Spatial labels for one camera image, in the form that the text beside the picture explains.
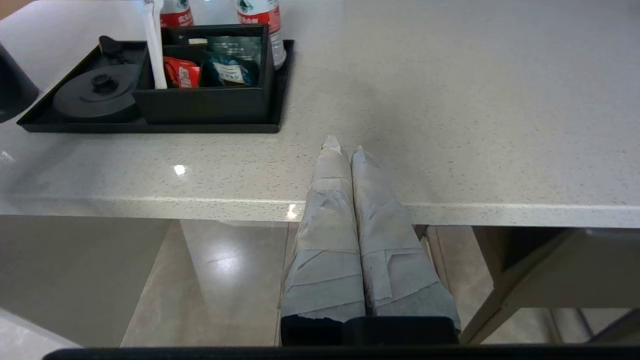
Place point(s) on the round black kettle base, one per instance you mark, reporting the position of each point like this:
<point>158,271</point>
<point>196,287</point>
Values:
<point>95,97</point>

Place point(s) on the long white sachet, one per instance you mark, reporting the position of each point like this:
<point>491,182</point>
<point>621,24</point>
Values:
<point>156,45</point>

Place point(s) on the black compartment organizer box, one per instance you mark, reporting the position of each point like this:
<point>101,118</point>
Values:
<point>205,105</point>

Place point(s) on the black electric kettle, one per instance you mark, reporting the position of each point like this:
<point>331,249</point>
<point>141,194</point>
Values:
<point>15,85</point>

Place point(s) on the dark chair frame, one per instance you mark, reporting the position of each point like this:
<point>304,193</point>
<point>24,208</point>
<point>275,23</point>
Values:
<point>525,285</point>

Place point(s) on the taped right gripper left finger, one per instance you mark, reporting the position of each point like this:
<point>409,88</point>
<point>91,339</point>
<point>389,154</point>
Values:
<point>327,240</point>

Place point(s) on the red snack packet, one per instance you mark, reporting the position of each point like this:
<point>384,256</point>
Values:
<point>182,72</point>

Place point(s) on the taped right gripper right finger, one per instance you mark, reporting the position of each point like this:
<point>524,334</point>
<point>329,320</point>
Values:
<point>395,250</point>

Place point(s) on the black serving tray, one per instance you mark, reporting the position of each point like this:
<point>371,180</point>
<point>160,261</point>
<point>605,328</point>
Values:
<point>150,127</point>

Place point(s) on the dark sachet with white label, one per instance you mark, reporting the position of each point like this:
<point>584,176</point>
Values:
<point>197,42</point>

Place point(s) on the red-capped water bottle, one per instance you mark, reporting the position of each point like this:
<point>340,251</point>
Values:
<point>262,20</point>
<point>176,14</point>

